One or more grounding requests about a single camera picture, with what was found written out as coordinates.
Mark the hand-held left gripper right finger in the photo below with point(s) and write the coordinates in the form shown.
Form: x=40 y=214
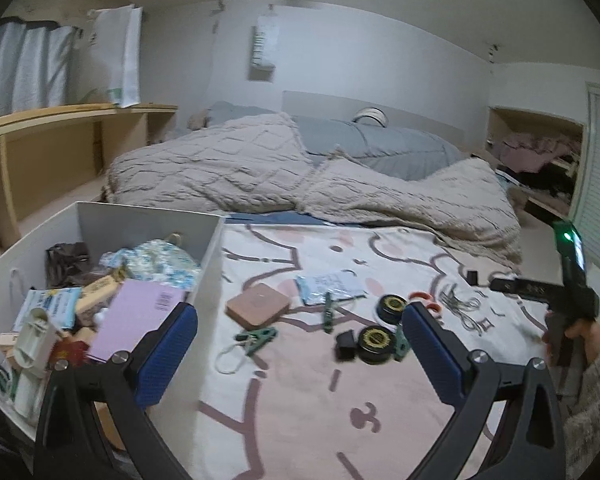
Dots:
x=430 y=355

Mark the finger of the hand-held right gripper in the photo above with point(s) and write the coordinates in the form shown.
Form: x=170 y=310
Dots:
x=520 y=287

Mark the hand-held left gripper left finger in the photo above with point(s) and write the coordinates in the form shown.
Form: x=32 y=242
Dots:
x=167 y=355

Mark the pink booklet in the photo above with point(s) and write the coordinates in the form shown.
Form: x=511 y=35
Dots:
x=130 y=320

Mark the blue floral fabric pouch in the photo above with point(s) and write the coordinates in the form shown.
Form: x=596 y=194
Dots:
x=165 y=262

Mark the red cigarette box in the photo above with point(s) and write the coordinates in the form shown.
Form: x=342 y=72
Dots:
x=75 y=352

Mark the white shoe box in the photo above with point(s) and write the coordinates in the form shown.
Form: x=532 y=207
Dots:
x=207 y=270

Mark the white watch link tool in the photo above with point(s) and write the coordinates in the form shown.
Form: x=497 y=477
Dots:
x=32 y=342

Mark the person's right forearm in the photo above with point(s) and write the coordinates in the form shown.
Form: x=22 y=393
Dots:
x=595 y=410

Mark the person's right hand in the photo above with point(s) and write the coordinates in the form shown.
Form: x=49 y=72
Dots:
x=587 y=335

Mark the green plastic clip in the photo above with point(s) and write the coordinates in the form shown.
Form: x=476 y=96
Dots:
x=328 y=312
x=260 y=337
x=400 y=347

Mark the orange white scissors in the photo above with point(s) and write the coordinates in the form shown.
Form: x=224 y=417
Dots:
x=436 y=310

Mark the small black box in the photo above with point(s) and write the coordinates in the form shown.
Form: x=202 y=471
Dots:
x=471 y=277

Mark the black round tin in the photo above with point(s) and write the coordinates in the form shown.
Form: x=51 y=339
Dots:
x=375 y=342
x=390 y=305

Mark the clear plastic tongs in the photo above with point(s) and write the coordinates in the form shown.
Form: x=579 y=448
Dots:
x=455 y=302

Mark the small black clip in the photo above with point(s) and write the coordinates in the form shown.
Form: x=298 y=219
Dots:
x=346 y=347

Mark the yellow beige carton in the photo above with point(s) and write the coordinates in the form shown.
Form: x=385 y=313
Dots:
x=97 y=290

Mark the brown square case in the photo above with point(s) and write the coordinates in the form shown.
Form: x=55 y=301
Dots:
x=257 y=305

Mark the blue white packet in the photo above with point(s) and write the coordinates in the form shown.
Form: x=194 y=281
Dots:
x=55 y=305
x=330 y=285

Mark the printed blanket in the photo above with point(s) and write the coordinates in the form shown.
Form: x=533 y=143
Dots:
x=305 y=400

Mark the dark brown hair claw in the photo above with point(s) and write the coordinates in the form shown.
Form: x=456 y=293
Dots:
x=67 y=262

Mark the pink clothes pile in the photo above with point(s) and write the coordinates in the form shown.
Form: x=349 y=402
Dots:
x=525 y=150

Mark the white green packet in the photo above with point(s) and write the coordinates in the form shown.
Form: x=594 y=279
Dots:
x=15 y=385

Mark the wooden block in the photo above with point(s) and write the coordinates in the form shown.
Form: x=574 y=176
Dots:
x=7 y=342

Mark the wooden closet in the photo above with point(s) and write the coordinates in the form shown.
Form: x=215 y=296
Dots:
x=492 y=125

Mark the blue bed sheet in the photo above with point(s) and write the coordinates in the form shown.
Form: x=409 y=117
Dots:
x=270 y=218

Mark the beige textured blanket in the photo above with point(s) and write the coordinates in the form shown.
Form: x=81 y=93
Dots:
x=205 y=170

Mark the wooden shelf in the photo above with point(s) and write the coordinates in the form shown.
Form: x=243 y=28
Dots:
x=55 y=160

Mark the white black cap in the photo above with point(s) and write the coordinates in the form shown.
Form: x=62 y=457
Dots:
x=370 y=116

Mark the beige plush toy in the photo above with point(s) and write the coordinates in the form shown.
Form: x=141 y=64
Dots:
x=197 y=120

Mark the white tote bag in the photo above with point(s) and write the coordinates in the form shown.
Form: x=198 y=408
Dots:
x=115 y=55

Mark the grey curtain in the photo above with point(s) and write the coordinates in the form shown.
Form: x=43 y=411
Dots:
x=25 y=70

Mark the white paper wall bag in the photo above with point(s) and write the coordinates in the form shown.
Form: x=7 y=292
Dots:
x=264 y=40

